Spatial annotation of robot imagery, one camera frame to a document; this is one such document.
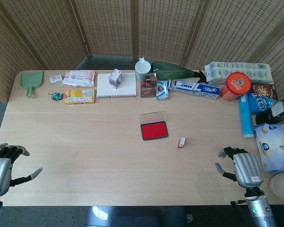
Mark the white blue toothpaste box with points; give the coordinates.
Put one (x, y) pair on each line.
(194, 88)

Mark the black red clear box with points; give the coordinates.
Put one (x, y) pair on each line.
(148, 88)

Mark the pink white wet wipes pack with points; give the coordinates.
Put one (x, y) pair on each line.
(78, 78)

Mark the cream bowl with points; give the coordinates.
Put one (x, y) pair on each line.
(282, 188)

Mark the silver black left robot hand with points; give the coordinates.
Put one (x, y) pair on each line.
(0, 170)

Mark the white spiral notebook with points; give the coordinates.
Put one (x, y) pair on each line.
(127, 87)

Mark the blue white soap pack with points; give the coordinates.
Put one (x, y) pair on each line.
(162, 91)

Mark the green plastic bottle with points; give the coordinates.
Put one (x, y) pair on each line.
(170, 71)

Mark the yellow flat box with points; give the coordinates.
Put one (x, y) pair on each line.
(80, 97)

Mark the dark sauce bottle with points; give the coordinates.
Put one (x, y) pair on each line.
(274, 111)

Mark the blue cylindrical tube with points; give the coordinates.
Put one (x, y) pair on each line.
(246, 118)

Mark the orange cylindrical can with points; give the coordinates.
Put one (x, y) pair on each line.
(235, 86)

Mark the white plastic cup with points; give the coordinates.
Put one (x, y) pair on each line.
(142, 69)

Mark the white tissue paper pack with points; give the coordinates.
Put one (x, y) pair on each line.
(241, 68)

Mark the brown cookie box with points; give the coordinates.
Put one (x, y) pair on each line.
(265, 91)

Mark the blue snack bag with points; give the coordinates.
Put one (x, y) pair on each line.
(260, 104)

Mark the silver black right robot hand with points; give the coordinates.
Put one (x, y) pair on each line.
(247, 168)

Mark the small red white stamp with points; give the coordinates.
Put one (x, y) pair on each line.
(181, 143)

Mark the small green toy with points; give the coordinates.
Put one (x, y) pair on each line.
(55, 96)

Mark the small white purple carton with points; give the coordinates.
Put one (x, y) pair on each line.
(115, 79)

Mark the green plastic dustpan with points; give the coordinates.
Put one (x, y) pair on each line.
(32, 79)

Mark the wicker folding screen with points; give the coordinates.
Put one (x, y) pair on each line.
(109, 26)

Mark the red ink pad clear lid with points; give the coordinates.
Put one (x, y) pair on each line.
(153, 132)

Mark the small white box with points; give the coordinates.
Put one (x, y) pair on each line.
(55, 79)

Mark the white blue bag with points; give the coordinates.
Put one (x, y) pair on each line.
(277, 149)

